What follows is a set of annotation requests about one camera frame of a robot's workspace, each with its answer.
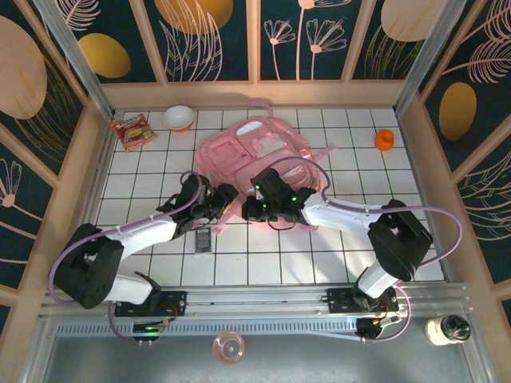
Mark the aluminium frame post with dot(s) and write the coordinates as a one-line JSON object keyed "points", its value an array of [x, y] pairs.
{"points": [[76, 60], [429, 52]]}

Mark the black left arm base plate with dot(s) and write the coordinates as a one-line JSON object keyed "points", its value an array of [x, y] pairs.
{"points": [[171, 303]]}

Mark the white bottle with black cap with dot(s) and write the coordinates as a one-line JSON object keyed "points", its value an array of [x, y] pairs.
{"points": [[445, 330]]}

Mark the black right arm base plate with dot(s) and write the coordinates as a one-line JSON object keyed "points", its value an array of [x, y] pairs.
{"points": [[339, 301]]}

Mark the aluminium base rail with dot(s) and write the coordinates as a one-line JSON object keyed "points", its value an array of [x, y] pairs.
{"points": [[255, 297]]}

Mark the red snack packet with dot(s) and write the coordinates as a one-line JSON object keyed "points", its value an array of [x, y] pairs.
{"points": [[133, 131]]}

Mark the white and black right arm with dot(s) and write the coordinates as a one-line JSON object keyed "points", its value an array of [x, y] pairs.
{"points": [[399, 239]]}

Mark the white and orange bowl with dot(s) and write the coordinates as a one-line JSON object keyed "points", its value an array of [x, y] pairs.
{"points": [[178, 117]]}

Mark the black calculator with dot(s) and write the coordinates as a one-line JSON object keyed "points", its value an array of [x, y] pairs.
{"points": [[203, 240]]}

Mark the orange toy fruit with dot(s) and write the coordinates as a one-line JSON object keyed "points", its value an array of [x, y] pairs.
{"points": [[385, 140]]}

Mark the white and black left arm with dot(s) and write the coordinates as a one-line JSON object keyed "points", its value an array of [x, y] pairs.
{"points": [[131, 239]]}

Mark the small circuit board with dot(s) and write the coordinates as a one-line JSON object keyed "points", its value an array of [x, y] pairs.
{"points": [[373, 329], [147, 331]]}

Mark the pink school backpack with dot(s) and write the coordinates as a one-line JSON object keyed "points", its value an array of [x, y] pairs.
{"points": [[247, 147]]}

